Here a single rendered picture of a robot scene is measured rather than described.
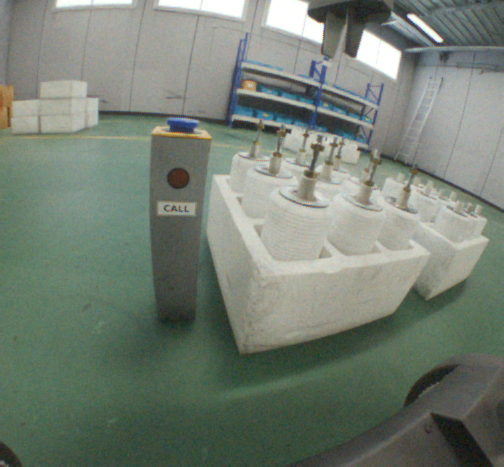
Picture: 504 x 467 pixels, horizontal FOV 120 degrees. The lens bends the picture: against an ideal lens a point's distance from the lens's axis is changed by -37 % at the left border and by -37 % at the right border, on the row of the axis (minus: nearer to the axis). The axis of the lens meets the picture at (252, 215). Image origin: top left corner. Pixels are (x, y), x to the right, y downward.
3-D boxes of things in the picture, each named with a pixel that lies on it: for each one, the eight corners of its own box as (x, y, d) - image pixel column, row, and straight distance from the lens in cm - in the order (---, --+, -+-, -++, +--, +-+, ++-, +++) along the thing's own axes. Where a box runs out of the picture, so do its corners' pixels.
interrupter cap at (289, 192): (317, 215, 29) (319, 210, 28) (267, 193, 31) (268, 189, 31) (335, 203, 36) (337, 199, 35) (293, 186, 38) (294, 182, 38)
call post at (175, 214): (196, 320, 44) (212, 140, 27) (157, 321, 44) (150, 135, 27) (192, 292, 49) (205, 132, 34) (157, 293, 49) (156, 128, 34)
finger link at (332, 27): (336, 60, 35) (344, 20, 37) (321, 51, 33) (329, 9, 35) (328, 60, 36) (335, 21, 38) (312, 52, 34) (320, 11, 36)
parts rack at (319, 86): (367, 154, 646) (385, 84, 664) (228, 126, 470) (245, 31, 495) (352, 149, 693) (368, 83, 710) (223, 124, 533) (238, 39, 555)
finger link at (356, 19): (339, 50, 31) (347, 6, 33) (354, 60, 33) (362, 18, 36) (350, 50, 30) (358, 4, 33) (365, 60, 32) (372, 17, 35)
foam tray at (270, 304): (393, 313, 63) (431, 253, 55) (239, 355, 41) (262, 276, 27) (317, 233, 83) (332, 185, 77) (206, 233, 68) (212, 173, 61)
